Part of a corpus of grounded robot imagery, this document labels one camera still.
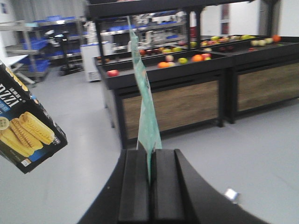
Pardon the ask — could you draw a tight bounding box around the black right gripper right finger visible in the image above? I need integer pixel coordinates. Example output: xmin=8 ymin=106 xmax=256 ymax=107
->
xmin=151 ymin=149 xmax=265 ymax=224

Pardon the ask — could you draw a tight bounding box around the black wooden fruit stand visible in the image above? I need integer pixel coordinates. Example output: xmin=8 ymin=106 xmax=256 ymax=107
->
xmin=86 ymin=0 xmax=299 ymax=149

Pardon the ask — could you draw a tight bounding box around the black Franzzi cookie box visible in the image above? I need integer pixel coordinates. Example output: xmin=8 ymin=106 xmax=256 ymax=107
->
xmin=0 ymin=63 xmax=67 ymax=174

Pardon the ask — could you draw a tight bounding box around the teal goji berry bag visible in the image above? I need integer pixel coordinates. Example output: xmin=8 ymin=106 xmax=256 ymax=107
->
xmin=127 ymin=16 xmax=162 ymax=183

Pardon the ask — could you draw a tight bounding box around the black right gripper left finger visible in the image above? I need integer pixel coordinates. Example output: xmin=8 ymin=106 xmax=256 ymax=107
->
xmin=78 ymin=149 xmax=150 ymax=224

